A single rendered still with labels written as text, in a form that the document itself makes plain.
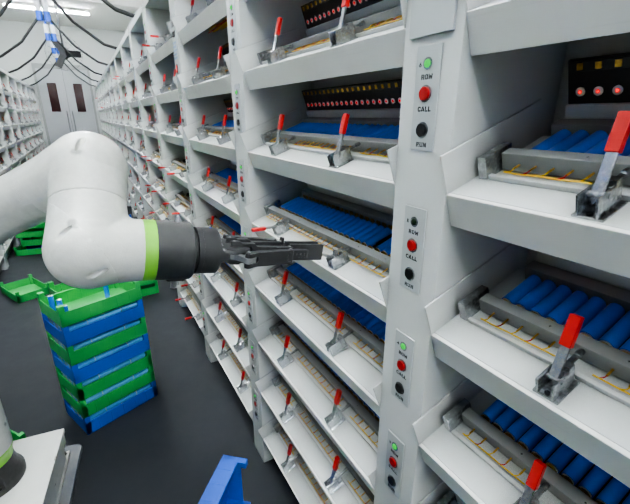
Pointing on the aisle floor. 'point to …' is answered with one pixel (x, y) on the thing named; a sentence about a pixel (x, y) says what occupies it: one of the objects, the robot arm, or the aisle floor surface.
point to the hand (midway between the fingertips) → (303, 250)
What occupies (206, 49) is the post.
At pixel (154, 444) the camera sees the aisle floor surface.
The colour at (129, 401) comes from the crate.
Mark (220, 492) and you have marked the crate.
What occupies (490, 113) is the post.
